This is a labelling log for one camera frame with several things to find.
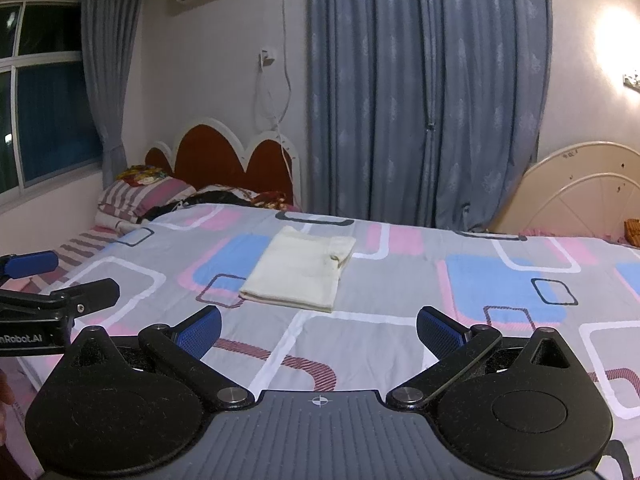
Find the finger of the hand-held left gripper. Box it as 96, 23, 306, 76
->
0, 251, 59, 281
0, 278, 121, 322

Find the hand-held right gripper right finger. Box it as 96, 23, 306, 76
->
386, 306, 576, 411

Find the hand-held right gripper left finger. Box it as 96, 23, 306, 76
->
67, 305, 256, 409

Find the cream knitted sweater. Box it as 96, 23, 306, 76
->
239, 225, 357, 315

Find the pink striped sheet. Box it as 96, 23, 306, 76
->
0, 224, 132, 311

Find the grey pink blue printed bedsheet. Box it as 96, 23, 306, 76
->
20, 202, 640, 480

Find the pink striped pillow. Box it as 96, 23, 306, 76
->
95, 177, 197, 227

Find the colourful patterned cushion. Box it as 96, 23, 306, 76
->
116, 164, 174, 187

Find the dark patterned cloth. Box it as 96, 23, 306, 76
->
142, 185, 297, 222

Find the white framed window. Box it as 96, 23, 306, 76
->
0, 2, 104, 197

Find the red scalloped bed headboard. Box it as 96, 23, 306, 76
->
144, 117, 304, 209

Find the narrow blue-grey curtain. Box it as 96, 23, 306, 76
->
80, 0, 152, 192

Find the wide blue-grey curtain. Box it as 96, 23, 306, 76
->
305, 0, 554, 234

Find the white charger cable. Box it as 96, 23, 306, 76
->
252, 60, 297, 196

